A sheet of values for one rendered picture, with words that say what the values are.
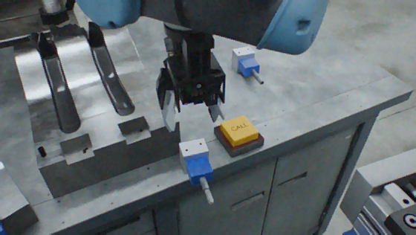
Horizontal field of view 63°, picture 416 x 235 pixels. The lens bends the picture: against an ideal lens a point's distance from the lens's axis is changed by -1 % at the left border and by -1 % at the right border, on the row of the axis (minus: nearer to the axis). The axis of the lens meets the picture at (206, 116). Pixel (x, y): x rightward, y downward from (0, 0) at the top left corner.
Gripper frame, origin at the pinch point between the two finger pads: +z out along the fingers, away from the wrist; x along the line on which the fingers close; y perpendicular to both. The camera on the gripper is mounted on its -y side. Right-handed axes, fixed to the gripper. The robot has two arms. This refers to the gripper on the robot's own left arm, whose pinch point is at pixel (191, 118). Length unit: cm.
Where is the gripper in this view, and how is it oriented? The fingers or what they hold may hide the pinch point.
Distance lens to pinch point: 61.2
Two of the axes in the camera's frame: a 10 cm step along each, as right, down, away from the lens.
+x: 9.6, -2.0, 2.1
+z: 0.1, 7.3, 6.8
